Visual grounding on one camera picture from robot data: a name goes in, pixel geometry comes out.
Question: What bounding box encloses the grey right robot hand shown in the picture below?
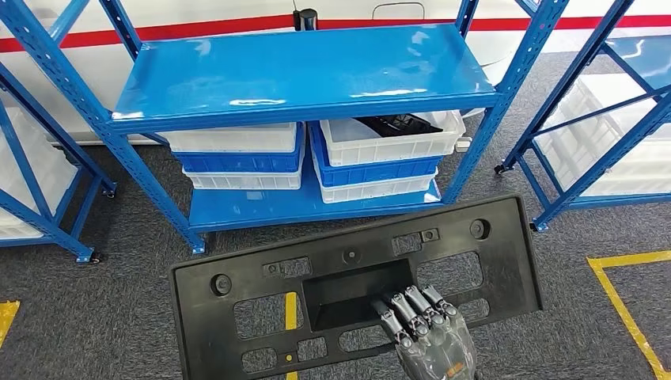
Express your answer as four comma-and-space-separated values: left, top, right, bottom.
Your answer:
370, 284, 479, 380

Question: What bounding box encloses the black plastic plate bracket part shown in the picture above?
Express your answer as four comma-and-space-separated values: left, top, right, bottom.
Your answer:
169, 194, 544, 380

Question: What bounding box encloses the blue metal shelf rack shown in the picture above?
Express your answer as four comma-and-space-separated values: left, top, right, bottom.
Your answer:
493, 0, 671, 234
0, 63, 118, 264
0, 0, 572, 257

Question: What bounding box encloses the black plastic part in crate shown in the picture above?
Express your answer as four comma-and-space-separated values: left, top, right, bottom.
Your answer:
354, 114, 445, 139

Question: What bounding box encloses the blue plastic crate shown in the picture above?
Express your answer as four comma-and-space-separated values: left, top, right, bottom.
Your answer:
170, 124, 307, 175
309, 122, 445, 188

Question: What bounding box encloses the white ribbed plastic crate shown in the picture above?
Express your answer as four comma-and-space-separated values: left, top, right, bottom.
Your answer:
534, 73, 671, 198
0, 104, 81, 241

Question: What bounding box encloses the red barrier belt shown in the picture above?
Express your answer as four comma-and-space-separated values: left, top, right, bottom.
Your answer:
0, 13, 671, 55

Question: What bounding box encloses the white vehicle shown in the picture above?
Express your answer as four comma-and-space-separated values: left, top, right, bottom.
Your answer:
0, 0, 530, 146

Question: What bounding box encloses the black stanchion post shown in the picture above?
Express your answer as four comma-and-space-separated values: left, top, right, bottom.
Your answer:
292, 7, 319, 32

